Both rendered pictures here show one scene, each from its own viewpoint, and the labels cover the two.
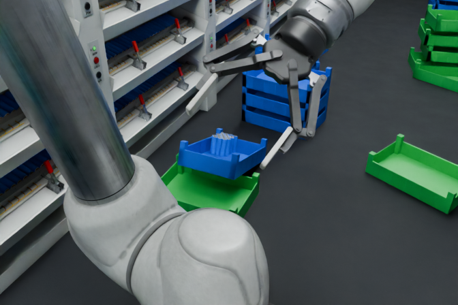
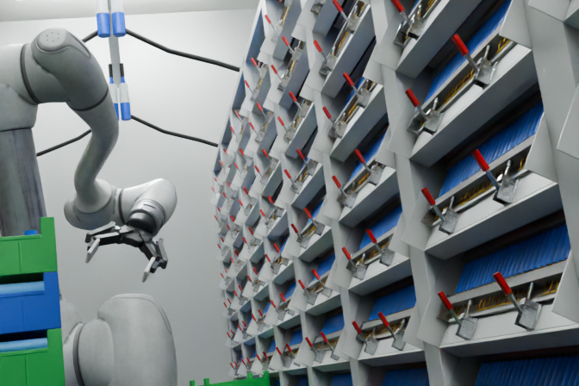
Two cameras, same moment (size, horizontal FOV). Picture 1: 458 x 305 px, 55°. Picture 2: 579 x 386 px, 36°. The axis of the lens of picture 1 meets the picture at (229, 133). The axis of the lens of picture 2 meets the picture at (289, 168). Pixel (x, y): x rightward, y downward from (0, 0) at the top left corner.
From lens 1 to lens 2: 1.69 m
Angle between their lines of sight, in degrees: 55
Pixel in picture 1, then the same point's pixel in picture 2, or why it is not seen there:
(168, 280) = (115, 315)
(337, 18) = (158, 211)
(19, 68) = (26, 193)
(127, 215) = (67, 309)
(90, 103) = not seen: hidden behind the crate
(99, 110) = not seen: hidden behind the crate
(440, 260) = not seen: outside the picture
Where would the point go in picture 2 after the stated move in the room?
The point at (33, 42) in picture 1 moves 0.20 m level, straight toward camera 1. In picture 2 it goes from (34, 180) to (104, 158)
